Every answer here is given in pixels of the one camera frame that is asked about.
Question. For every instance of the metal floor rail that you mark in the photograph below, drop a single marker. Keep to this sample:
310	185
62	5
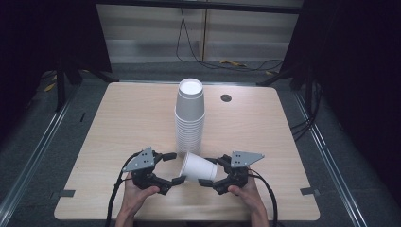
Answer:
34	157
327	157

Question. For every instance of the black metal stand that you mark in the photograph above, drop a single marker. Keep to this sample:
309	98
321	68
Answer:
60	88

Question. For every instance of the black horizontal bar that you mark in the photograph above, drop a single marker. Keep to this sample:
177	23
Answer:
205	5

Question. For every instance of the stack of white paper cups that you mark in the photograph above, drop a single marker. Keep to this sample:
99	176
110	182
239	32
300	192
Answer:
189	132

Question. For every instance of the dark curtain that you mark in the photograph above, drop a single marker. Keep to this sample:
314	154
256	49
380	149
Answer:
356	78
38	47

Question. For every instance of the yellow floor tape piece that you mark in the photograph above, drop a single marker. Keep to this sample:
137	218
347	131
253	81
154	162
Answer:
233	63
49	87
270	73

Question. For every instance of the small black floor strip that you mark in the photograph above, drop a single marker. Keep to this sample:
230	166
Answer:
82	117

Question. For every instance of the single white paper cup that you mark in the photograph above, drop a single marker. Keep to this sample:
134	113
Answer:
198	167

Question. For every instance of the round dark table grommet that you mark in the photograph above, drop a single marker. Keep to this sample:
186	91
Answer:
226	98

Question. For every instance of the person's left hand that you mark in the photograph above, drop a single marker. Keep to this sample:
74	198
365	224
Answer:
135	197

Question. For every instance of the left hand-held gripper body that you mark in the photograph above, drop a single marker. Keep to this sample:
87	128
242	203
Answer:
143	164

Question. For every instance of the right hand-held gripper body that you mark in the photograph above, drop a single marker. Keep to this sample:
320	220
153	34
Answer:
241	159

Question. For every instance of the grey tape strip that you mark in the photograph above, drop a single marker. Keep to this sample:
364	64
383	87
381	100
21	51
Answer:
309	191
66	193

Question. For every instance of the person's right hand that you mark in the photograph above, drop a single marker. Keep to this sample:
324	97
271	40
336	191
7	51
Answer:
250	197

